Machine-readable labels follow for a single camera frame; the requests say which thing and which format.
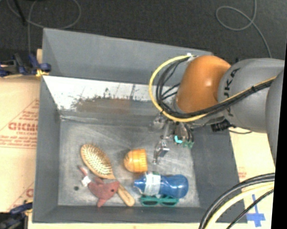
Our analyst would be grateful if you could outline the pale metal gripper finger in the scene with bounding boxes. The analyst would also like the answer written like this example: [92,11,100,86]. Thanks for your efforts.
[155,137,171,156]
[151,149,163,166]

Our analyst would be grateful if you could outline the orange ribbed cup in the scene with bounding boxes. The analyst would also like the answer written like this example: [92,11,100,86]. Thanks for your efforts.
[122,147,150,175]

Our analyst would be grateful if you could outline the blue plastic bottle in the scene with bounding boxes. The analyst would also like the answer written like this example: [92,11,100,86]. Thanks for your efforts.
[132,170,191,200]

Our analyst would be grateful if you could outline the green sunglasses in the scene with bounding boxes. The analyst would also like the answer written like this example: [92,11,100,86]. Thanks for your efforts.
[139,193,180,210]

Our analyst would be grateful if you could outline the grey metal bin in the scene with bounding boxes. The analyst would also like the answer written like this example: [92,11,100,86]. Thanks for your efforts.
[26,27,263,229]

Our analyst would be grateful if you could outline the wooden hairbrush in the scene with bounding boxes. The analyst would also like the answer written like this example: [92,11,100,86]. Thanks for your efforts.
[76,143,141,208]

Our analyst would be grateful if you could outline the red-brown toy animal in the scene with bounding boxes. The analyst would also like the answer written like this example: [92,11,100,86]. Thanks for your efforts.
[73,164,122,210]

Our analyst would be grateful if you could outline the brown cardboard board red print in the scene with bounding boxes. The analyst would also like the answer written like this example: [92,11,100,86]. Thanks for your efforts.
[0,74,45,218]

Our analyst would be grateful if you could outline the black cylinder on white bracket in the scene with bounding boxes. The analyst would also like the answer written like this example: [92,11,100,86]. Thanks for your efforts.
[209,118,253,136]

